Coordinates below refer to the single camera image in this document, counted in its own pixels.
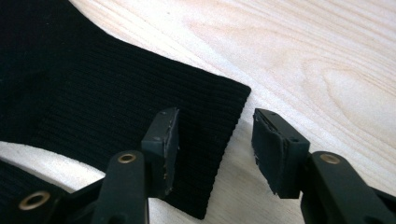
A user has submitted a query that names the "black sock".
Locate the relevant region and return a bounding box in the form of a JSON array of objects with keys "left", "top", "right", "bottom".
[{"left": 0, "top": 0, "right": 252, "bottom": 220}]

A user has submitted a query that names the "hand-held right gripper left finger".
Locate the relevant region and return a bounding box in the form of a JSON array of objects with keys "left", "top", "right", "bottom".
[{"left": 140, "top": 106, "right": 181, "bottom": 201}]

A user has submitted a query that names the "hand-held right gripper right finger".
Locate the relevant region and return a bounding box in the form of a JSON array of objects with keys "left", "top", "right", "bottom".
[{"left": 250, "top": 107, "right": 312, "bottom": 200}]

